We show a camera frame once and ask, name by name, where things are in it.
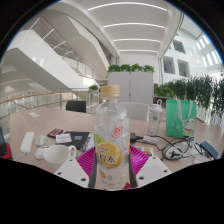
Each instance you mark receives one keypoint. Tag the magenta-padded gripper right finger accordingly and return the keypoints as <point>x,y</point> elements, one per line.
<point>153,170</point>

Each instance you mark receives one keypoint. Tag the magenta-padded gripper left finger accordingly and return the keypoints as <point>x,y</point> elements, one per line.
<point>71,171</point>

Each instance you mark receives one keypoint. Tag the clear lemon drink bottle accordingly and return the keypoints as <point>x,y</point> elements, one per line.
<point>111,133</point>

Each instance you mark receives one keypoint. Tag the colourful sticker sheet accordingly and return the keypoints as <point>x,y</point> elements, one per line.
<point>146,151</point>

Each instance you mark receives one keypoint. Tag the white mug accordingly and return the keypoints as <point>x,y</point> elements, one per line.
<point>56,154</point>

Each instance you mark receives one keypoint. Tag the black notebook with papers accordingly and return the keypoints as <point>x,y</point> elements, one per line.
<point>78,139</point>

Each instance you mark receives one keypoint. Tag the white computer mouse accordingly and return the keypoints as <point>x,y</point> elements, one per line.
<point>40,153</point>

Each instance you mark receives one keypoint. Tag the black power adapter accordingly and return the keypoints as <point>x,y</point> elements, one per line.
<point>133,137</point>

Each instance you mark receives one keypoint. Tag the small black red device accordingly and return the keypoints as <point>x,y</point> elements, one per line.
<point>55,133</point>

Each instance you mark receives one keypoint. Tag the round white device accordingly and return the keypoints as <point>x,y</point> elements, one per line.
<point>41,140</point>

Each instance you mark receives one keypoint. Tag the white power strip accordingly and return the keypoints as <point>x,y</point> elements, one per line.
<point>27,142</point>

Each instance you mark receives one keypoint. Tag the clear shaker bottle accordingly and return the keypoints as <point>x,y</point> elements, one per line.
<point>155,116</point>

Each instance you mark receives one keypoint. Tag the green tote bag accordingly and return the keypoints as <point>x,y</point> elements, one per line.
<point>180,118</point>

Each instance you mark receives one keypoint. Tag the black chair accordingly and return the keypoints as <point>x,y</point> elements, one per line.
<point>76,106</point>

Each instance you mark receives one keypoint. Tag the small potted plant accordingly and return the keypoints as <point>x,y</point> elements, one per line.
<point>94,91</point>

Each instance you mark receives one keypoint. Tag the white planter cabinet with plants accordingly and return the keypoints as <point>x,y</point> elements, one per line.
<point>131,85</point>

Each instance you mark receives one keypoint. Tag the row of green hedge plants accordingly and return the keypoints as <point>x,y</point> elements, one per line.
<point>196,90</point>

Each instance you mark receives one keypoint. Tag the ceiling strip lights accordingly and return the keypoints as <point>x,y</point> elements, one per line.
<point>133,25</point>

